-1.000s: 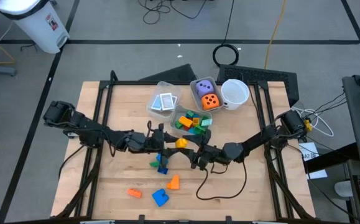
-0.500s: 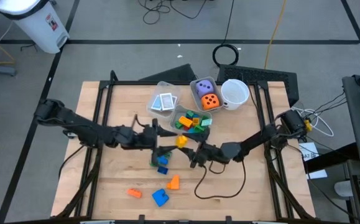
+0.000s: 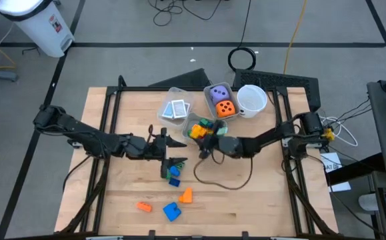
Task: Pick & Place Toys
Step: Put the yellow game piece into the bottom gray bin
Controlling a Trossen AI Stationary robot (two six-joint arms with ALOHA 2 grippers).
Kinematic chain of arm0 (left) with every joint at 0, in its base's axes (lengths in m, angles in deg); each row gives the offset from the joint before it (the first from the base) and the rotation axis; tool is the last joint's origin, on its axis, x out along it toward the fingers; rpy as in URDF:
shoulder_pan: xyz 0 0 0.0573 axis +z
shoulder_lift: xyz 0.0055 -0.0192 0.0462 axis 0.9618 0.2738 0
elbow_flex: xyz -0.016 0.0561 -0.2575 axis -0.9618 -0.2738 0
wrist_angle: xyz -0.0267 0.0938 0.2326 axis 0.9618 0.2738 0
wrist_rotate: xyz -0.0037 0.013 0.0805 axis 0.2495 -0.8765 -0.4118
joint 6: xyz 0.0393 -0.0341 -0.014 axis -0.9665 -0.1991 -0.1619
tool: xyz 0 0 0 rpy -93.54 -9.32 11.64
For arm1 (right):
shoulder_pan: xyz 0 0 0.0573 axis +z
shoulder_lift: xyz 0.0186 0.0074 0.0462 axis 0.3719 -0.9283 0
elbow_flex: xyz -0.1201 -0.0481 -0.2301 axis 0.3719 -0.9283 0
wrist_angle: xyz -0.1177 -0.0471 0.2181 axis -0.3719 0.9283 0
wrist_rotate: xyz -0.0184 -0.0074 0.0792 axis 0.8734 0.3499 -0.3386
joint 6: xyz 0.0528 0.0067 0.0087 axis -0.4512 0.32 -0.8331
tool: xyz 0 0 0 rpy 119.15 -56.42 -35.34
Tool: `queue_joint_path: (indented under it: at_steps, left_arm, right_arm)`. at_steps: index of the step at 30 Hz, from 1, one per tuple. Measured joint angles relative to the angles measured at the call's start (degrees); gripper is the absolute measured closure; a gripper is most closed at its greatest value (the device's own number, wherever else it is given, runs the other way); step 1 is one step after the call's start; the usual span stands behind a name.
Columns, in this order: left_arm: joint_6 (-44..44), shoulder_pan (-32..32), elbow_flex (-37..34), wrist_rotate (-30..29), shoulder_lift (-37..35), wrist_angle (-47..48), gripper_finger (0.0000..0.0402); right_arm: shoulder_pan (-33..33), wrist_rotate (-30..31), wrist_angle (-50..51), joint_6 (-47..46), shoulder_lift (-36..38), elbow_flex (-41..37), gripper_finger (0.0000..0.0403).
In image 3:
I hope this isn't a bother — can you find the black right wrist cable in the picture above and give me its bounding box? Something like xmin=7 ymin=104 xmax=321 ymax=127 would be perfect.
xmin=193 ymin=156 xmax=253 ymax=191

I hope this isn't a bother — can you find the black left base cable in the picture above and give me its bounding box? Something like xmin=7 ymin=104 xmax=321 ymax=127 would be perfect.
xmin=62 ymin=155 xmax=91 ymax=193

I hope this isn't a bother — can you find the black perforated panel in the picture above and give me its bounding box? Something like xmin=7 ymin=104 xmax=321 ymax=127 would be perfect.
xmin=232 ymin=69 xmax=321 ymax=113

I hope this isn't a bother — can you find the yellow block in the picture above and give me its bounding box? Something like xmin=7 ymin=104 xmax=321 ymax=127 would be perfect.
xmin=189 ymin=125 xmax=209 ymax=139

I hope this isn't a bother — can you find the yellow cable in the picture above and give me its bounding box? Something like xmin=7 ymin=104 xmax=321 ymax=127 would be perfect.
xmin=283 ymin=0 xmax=309 ymax=75

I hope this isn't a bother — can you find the black tangled cable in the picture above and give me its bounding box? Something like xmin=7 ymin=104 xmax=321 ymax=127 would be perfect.
xmin=147 ymin=0 xmax=223 ymax=27

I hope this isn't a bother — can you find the clear plastic bin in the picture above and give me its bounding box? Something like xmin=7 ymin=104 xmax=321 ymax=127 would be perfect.
xmin=157 ymin=87 xmax=195 ymax=130

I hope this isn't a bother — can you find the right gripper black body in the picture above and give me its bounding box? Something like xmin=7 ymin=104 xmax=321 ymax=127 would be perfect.
xmin=198 ymin=131 xmax=220 ymax=160

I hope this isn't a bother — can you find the grey plastic bin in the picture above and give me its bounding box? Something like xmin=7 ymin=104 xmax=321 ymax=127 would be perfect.
xmin=181 ymin=112 xmax=229 ymax=141
xmin=203 ymin=82 xmax=241 ymax=121

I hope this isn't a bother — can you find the large blue notched block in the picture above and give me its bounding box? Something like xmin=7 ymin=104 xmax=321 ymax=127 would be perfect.
xmin=162 ymin=202 xmax=182 ymax=223

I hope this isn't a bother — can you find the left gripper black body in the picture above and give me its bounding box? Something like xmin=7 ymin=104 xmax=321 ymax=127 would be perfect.
xmin=122 ymin=128 xmax=169 ymax=179

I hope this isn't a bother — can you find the orange foam die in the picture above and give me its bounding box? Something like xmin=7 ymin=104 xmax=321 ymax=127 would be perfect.
xmin=215 ymin=99 xmax=236 ymax=119

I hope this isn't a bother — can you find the purple foam die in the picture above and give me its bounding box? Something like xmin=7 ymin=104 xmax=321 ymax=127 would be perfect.
xmin=209 ymin=85 xmax=229 ymax=106

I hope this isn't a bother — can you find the white trash bin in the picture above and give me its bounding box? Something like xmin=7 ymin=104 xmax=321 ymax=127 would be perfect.
xmin=0 ymin=0 xmax=76 ymax=59

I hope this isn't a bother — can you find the black coiled cable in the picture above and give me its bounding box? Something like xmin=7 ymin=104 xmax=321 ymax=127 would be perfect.
xmin=227 ymin=0 xmax=257 ymax=72

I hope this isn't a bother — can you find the white cable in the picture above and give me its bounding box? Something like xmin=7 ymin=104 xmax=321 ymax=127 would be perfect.
xmin=319 ymin=115 xmax=359 ymax=147

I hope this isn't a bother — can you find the small orange long brick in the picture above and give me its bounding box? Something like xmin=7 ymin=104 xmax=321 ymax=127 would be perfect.
xmin=136 ymin=201 xmax=153 ymax=213

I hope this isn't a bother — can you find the grey rounded object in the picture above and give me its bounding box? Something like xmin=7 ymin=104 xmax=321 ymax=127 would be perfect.
xmin=358 ymin=193 xmax=380 ymax=212

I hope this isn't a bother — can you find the blue patterned card deck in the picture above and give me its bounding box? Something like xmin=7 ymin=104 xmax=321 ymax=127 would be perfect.
xmin=171 ymin=99 xmax=187 ymax=119

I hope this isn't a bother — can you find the black aluminium table frame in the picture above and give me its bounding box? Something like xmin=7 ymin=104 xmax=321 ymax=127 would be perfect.
xmin=59 ymin=75 xmax=339 ymax=236

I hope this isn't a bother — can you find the white paper sheet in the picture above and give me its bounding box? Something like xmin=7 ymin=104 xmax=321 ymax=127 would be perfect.
xmin=319 ymin=152 xmax=343 ymax=173
xmin=327 ymin=181 xmax=352 ymax=193

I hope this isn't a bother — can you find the black flat panel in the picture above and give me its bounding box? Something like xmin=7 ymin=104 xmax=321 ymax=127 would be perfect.
xmin=148 ymin=68 xmax=212 ymax=88

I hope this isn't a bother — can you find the large orange peg block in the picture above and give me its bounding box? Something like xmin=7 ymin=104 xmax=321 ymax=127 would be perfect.
xmin=178 ymin=187 xmax=193 ymax=204

